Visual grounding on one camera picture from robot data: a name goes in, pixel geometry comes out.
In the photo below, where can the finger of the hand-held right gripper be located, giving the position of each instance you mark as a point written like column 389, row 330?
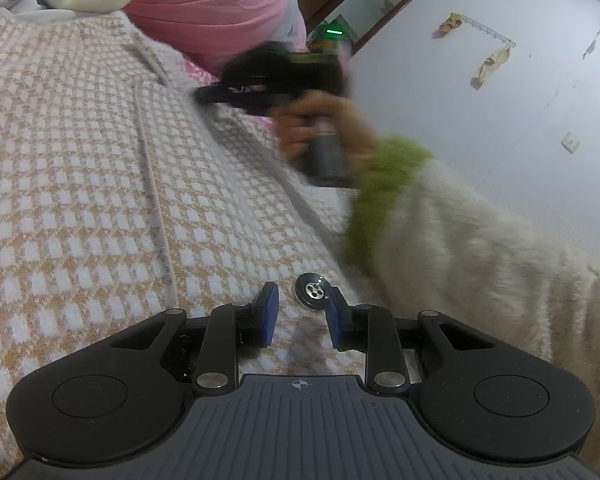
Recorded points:
column 215, row 95

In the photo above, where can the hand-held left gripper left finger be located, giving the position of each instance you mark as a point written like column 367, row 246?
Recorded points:
column 270, row 312

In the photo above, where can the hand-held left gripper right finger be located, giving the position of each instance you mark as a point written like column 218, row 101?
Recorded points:
column 332, row 320

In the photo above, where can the beige white checked coat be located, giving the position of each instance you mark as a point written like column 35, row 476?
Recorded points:
column 80, row 185

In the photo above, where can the person's right hand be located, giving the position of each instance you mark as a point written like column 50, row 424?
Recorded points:
column 360, row 130

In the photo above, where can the pink grey duvet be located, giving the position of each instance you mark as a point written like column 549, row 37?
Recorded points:
column 205, row 5

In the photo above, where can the small beige hanging cloth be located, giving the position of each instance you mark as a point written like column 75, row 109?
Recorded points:
column 451, row 24

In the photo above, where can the long beige hanging cloth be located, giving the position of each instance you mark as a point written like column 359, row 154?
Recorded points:
column 490, row 65

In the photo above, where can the white wall hook rack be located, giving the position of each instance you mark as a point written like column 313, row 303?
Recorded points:
column 490, row 31

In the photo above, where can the white wall switch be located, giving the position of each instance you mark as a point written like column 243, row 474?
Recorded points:
column 572, row 142

